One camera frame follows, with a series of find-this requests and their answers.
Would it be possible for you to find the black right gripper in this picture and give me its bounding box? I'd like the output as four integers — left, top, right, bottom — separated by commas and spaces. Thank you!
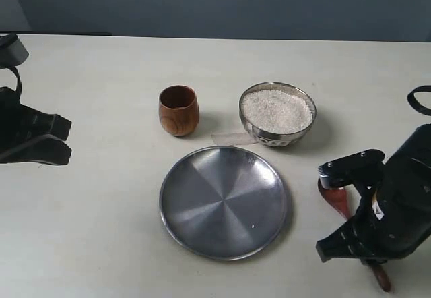
315, 124, 430, 263

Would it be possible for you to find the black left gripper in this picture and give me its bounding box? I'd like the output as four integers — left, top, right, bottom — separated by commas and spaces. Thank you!
1, 87, 72, 166

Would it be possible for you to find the red-brown wooden spoon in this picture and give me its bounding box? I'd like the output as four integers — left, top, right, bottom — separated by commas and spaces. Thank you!
317, 179, 392, 293

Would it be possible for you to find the steel bowl of rice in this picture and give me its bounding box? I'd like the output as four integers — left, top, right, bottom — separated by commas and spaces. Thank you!
238, 82, 317, 147

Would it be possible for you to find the round steel plate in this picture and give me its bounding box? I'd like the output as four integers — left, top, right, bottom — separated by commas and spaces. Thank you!
159, 146, 293, 261

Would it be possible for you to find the brown wooden cup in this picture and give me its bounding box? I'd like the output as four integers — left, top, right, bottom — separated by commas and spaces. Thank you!
158, 85, 199, 137

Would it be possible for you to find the clear tape strip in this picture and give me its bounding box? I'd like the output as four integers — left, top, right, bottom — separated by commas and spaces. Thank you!
211, 132, 257, 146

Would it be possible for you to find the black left camera cable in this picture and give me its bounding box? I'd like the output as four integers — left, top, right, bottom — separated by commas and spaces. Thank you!
0, 65, 23, 105

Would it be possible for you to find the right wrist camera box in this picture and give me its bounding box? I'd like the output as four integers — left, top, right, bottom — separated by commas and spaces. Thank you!
318, 149, 385, 189

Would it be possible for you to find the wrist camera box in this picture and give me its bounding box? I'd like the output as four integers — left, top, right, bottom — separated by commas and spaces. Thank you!
318, 149, 385, 189
0, 34, 29, 69

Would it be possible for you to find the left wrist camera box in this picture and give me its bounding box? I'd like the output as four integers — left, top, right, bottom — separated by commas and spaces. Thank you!
0, 34, 29, 69

